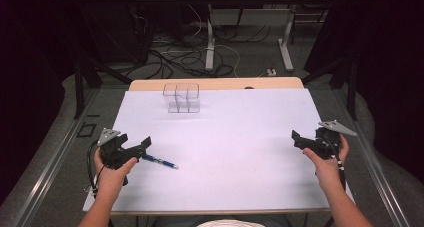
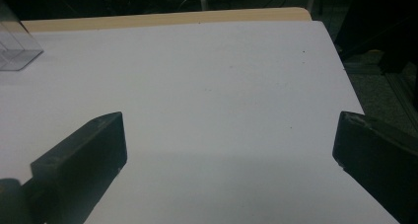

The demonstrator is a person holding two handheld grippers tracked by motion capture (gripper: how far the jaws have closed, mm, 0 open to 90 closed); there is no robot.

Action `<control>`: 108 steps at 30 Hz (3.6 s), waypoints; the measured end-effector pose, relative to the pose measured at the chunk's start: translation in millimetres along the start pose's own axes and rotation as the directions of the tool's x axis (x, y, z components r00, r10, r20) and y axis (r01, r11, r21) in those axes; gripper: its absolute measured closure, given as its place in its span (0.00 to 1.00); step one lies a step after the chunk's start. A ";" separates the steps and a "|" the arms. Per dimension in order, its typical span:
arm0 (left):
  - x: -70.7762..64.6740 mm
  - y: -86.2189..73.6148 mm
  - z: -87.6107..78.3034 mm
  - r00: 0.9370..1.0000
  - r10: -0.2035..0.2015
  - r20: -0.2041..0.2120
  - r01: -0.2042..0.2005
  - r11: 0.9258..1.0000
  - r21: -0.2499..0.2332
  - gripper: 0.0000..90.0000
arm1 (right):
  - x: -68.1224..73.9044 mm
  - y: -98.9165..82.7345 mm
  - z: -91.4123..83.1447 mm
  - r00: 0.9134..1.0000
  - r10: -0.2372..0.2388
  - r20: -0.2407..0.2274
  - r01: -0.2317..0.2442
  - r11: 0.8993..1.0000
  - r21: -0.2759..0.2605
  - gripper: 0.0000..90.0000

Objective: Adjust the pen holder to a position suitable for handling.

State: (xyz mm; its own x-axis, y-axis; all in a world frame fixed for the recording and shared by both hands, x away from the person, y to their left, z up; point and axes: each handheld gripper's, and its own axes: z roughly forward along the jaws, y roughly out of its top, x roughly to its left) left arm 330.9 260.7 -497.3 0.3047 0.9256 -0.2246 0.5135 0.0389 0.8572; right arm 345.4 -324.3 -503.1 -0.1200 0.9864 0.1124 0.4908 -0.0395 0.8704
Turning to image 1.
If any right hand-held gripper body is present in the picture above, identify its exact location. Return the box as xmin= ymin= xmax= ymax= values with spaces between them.
xmin=301 ymin=119 xmax=358 ymax=161

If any tangle of black floor cables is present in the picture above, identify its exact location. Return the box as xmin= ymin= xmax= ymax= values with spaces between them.
xmin=126 ymin=20 xmax=272 ymax=80

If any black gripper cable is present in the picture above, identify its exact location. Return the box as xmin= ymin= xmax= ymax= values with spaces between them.
xmin=85 ymin=139 xmax=108 ymax=199
xmin=319 ymin=136 xmax=348 ymax=192

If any person's left hand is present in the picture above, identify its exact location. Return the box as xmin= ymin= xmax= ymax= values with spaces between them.
xmin=93 ymin=148 xmax=139 ymax=198

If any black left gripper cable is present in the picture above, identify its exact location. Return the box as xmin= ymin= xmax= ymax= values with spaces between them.
xmin=85 ymin=139 xmax=108 ymax=199

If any white table mat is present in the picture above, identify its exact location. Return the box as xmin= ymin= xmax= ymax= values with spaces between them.
xmin=82 ymin=88 xmax=356 ymax=213

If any blue pen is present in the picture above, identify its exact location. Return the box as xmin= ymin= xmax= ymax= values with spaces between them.
xmin=142 ymin=154 xmax=180 ymax=170

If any clear acrylic organiser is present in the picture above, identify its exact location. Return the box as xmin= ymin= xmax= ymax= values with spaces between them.
xmin=162 ymin=82 xmax=201 ymax=114

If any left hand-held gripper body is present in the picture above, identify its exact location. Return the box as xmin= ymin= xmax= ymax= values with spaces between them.
xmin=97 ymin=128 xmax=147 ymax=171

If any desk with white legs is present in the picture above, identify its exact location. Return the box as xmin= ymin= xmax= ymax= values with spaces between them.
xmin=184 ymin=0 xmax=338 ymax=73

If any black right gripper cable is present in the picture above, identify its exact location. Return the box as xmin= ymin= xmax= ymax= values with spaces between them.
xmin=319 ymin=136 xmax=348 ymax=192

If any person's white shirt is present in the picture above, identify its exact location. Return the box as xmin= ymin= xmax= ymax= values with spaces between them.
xmin=195 ymin=219 xmax=268 ymax=227

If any black metal stand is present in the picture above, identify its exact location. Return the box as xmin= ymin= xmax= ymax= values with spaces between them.
xmin=56 ymin=36 xmax=134 ymax=120
xmin=301 ymin=55 xmax=359 ymax=113

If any person's right hand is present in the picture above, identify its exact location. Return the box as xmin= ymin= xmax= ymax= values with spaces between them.
xmin=302 ymin=134 xmax=350 ymax=189

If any wooden table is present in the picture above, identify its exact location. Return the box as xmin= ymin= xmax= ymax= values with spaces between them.
xmin=128 ymin=76 xmax=305 ymax=92

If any metal floor rail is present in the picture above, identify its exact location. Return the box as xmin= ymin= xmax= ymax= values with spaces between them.
xmin=9 ymin=88 xmax=101 ymax=227
xmin=333 ymin=88 xmax=412 ymax=227

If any white floor cable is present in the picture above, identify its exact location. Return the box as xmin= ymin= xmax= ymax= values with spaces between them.
xmin=186 ymin=3 xmax=242 ymax=79

